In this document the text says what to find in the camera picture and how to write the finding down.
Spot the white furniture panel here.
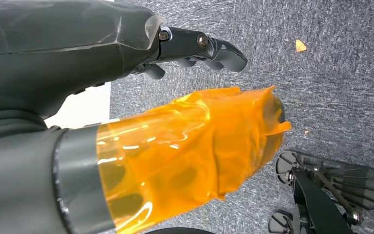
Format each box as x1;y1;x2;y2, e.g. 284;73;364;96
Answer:
44;82;112;129

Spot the orange paper scrap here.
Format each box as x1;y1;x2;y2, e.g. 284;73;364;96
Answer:
295;39;308;53

